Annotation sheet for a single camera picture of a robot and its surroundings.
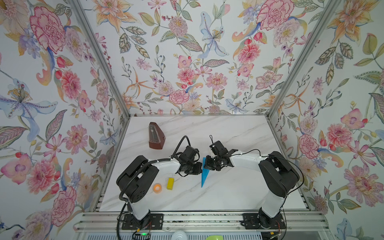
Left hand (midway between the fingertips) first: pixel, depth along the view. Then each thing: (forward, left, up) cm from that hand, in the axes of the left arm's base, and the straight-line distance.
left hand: (204, 172), depth 88 cm
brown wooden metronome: (+21, +30, +6) cm, 37 cm away
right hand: (+5, +1, -1) cm, 5 cm away
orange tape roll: (-8, +27, -2) cm, 28 cm away
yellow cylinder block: (-6, +20, -2) cm, 21 cm away
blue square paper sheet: (0, 0, -2) cm, 2 cm away
